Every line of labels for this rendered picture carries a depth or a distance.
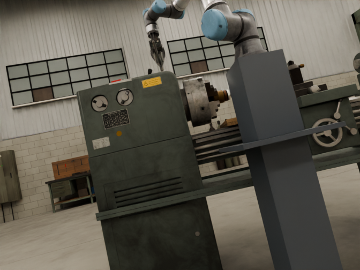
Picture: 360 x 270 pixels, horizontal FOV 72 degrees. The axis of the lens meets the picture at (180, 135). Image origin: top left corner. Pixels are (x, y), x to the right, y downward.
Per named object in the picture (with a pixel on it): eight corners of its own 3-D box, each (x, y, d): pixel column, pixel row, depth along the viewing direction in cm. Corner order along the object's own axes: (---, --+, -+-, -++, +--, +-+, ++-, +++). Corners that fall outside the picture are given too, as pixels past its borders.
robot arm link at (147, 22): (145, 5, 149) (140, 14, 157) (149, 22, 149) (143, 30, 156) (156, 7, 154) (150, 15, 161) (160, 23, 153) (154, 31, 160)
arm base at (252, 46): (274, 52, 105) (268, 30, 106) (241, 59, 104) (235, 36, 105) (261, 65, 120) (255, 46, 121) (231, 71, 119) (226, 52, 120)
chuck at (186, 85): (192, 124, 147) (180, 74, 150) (193, 130, 178) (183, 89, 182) (198, 122, 147) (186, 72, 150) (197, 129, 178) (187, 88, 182)
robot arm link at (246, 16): (265, 36, 111) (257, 8, 112) (245, 34, 104) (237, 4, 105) (245, 49, 121) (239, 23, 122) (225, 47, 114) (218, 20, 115)
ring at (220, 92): (212, 89, 159) (226, 86, 159) (211, 93, 169) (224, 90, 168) (215, 103, 159) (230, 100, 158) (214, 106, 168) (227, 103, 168)
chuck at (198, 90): (198, 122, 147) (186, 72, 150) (197, 129, 178) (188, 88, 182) (213, 119, 146) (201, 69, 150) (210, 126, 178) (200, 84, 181)
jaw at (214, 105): (202, 106, 165) (207, 122, 161) (202, 103, 160) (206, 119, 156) (218, 103, 165) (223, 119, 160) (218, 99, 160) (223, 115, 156)
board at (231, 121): (227, 126, 144) (226, 119, 144) (220, 131, 180) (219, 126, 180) (278, 114, 143) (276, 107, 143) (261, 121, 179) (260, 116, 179)
